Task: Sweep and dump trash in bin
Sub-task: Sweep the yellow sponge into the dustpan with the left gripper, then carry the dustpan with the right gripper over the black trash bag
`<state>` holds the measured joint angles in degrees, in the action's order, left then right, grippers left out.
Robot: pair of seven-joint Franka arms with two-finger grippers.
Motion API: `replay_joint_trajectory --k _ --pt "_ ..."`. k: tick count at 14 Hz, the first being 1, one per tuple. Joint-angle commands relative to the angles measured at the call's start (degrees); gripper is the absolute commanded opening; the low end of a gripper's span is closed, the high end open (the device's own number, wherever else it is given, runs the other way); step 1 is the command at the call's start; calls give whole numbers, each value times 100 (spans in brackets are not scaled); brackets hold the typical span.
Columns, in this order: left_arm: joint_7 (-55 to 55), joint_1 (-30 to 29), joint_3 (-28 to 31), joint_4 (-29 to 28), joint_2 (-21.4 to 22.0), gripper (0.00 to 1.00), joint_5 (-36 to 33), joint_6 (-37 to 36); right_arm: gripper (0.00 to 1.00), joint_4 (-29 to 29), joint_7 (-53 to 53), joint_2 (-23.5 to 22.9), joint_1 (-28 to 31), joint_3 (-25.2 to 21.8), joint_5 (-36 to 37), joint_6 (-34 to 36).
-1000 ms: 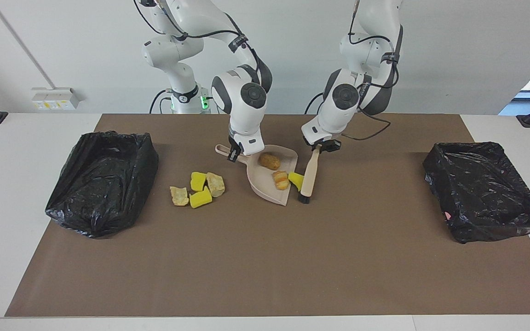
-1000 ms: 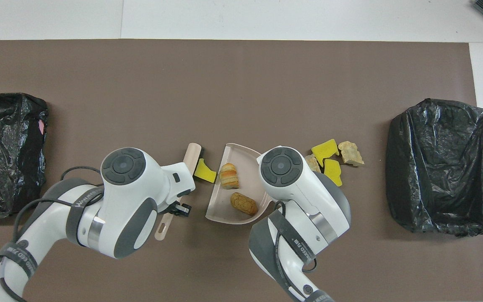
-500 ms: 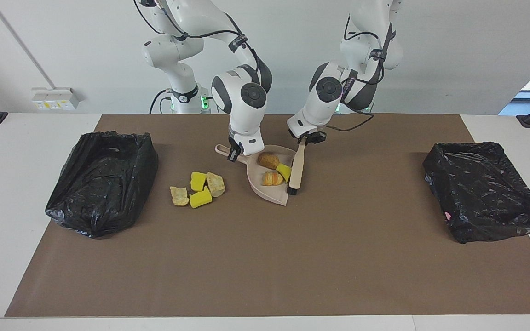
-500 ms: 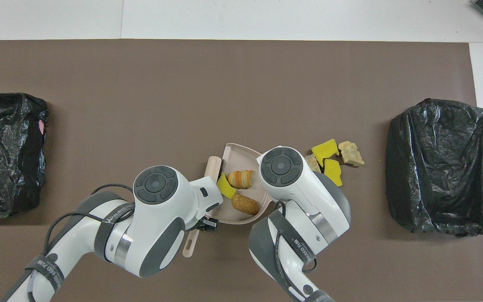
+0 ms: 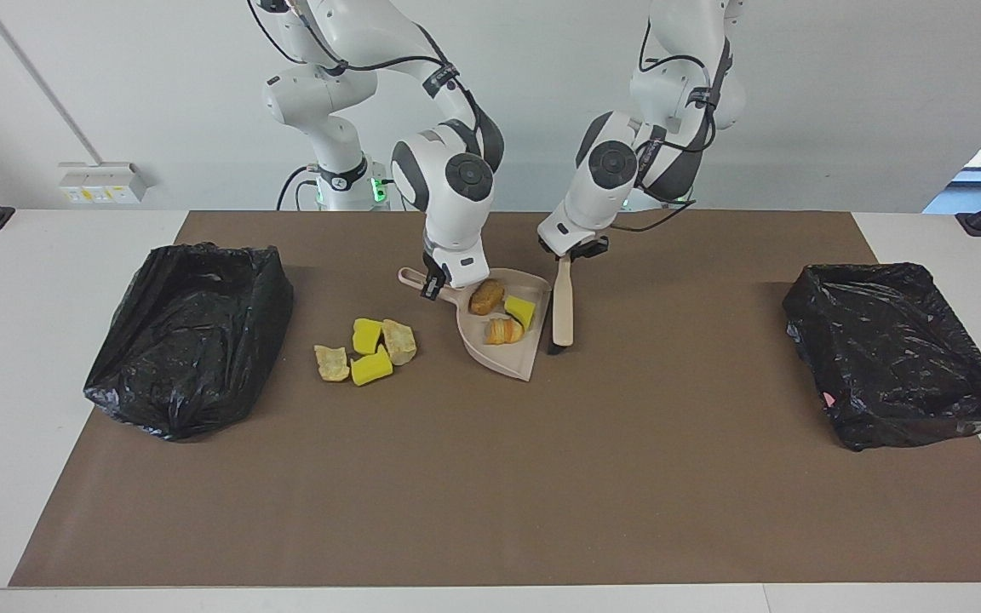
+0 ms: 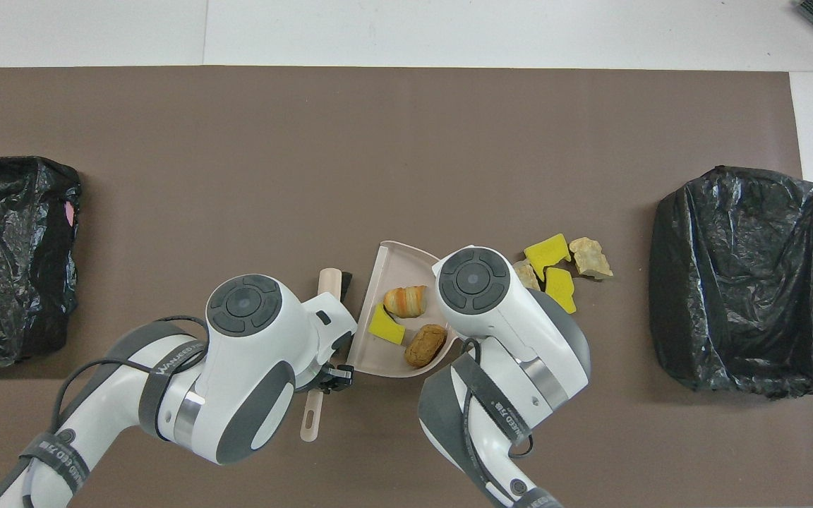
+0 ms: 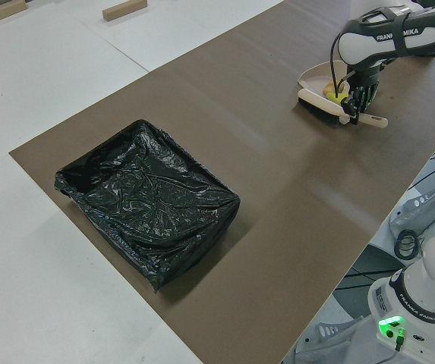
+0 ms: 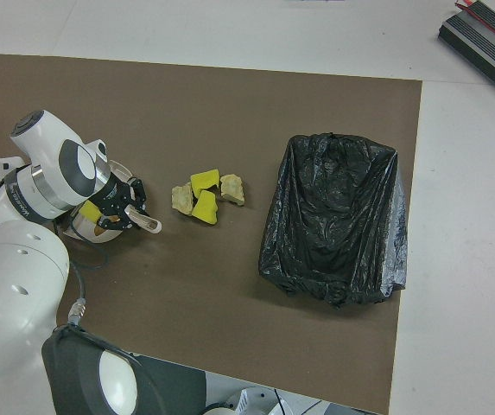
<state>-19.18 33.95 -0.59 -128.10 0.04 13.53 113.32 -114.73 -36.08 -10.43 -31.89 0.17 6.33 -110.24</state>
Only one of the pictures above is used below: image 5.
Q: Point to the white wall socket box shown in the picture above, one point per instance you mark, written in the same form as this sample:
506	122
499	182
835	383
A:
103	183

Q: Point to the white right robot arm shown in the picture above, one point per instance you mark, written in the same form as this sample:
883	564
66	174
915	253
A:
320	94

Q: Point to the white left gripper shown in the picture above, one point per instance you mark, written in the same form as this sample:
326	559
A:
576	226

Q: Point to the brown table mat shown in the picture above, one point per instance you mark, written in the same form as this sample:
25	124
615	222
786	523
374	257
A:
490	528

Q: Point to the notched yellow sponge piece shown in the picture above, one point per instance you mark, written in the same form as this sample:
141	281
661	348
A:
521	311

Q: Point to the orange brown sponge chunk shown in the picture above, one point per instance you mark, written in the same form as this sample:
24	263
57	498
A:
487	297

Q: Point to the rounded beige sponge chunk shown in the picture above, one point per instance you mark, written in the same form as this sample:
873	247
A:
503	332

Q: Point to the beige plastic dustpan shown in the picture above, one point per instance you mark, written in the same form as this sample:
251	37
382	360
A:
499	362

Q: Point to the black bagged bin pink mark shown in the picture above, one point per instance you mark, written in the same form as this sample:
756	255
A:
891	358

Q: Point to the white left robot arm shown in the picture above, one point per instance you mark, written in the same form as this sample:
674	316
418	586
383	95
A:
686	85

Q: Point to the beige hand brush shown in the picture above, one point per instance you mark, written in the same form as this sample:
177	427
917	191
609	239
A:
563	306

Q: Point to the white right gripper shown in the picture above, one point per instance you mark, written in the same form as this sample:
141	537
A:
461	264

